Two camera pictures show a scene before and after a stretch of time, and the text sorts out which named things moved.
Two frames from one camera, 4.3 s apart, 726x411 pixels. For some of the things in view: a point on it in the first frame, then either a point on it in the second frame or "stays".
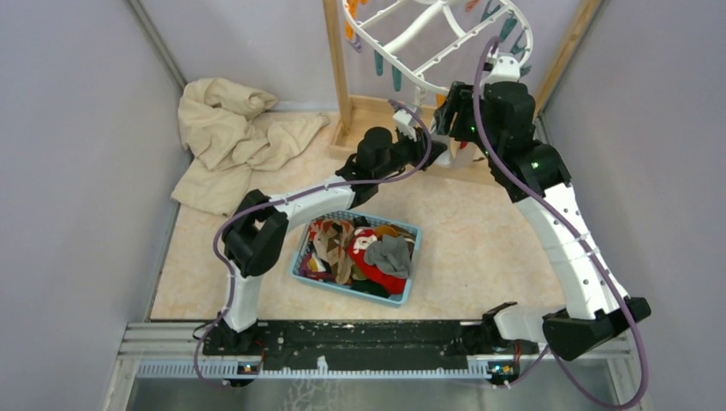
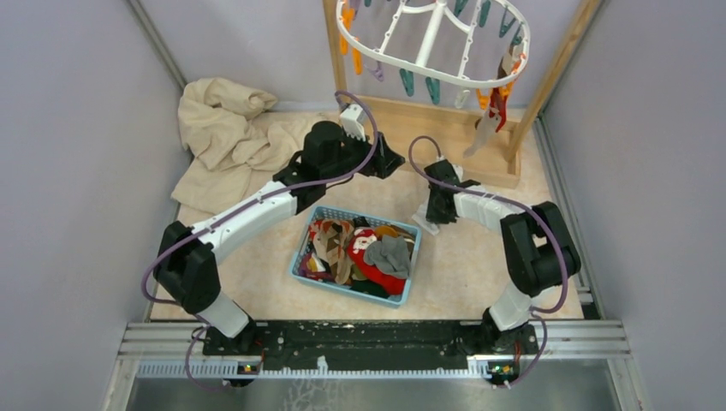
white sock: x=464 y=157 → x=420 y=218
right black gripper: x=460 y=98 → x=433 y=216
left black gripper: x=436 y=149 → x=383 y=161
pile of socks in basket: x=371 y=256 stays
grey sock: x=389 y=254 stays
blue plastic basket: x=364 y=254 stays
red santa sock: x=391 y=283 stays
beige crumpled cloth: x=226 y=132 stays
